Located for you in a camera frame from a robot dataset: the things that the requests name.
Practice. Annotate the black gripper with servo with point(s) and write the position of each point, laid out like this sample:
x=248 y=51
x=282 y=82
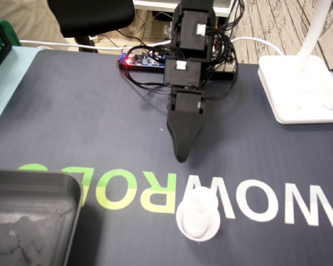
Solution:
x=187 y=102

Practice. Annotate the white plastic cup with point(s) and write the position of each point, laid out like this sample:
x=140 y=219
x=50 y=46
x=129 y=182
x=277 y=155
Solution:
x=199 y=206

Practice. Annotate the brown motor driver board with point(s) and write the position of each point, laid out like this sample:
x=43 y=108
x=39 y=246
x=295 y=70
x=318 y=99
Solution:
x=227 y=66

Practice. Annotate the blue converter circuit board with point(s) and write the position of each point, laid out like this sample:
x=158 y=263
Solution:
x=147 y=61

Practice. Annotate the white round saucer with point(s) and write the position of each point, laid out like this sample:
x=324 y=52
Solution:
x=214 y=226

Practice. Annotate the dark grey WOWROBO mat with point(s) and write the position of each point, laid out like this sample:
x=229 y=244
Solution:
x=72 y=124

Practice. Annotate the white desk lamp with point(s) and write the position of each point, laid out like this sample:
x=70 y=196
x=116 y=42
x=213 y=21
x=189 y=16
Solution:
x=294 y=91

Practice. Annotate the white shelf unit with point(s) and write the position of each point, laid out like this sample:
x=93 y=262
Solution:
x=155 y=4

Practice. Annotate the black office chair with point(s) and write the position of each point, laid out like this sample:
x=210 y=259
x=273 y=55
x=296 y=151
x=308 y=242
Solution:
x=94 y=14

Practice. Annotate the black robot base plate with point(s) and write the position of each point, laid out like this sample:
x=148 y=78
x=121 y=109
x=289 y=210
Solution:
x=144 y=69

